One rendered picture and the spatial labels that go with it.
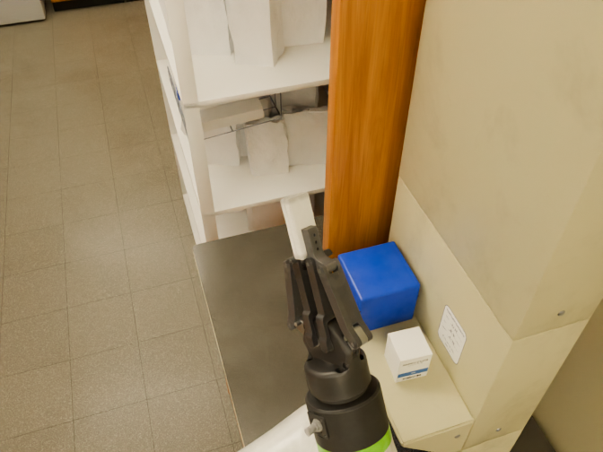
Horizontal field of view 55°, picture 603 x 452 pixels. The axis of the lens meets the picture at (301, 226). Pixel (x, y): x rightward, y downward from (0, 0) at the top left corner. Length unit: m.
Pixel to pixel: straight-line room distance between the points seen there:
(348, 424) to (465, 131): 0.36
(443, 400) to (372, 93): 0.46
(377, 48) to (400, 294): 0.36
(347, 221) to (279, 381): 0.66
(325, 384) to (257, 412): 0.85
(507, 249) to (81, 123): 3.75
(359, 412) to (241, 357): 0.94
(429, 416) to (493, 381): 0.13
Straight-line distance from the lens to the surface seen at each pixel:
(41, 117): 4.40
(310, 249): 0.63
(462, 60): 0.70
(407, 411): 0.89
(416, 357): 0.87
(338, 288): 0.63
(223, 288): 1.74
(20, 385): 2.90
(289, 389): 1.54
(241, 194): 2.05
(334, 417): 0.69
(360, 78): 0.84
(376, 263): 0.93
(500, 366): 0.79
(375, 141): 0.92
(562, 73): 0.57
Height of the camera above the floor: 2.29
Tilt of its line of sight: 45 degrees down
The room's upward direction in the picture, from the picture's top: straight up
